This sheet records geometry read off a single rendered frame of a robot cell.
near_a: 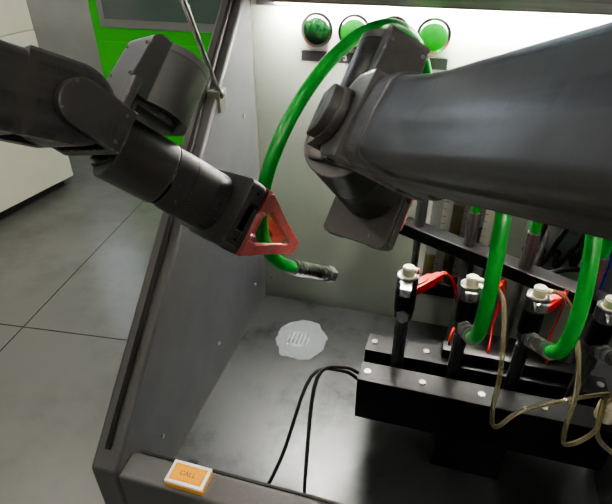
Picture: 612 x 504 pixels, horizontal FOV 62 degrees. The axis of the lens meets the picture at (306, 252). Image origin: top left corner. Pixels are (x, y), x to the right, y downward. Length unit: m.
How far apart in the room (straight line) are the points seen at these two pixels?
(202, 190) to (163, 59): 0.11
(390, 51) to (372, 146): 0.15
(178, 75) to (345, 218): 0.20
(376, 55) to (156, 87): 0.18
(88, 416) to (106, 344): 0.38
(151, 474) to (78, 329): 1.83
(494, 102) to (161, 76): 0.32
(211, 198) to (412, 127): 0.25
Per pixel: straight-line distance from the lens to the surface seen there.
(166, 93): 0.45
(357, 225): 0.49
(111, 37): 3.59
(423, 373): 0.77
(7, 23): 3.50
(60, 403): 2.21
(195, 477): 0.69
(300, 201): 0.99
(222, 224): 0.46
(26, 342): 2.53
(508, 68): 0.20
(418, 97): 0.26
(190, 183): 0.45
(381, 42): 0.43
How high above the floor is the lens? 1.53
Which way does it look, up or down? 33 degrees down
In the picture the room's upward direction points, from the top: straight up
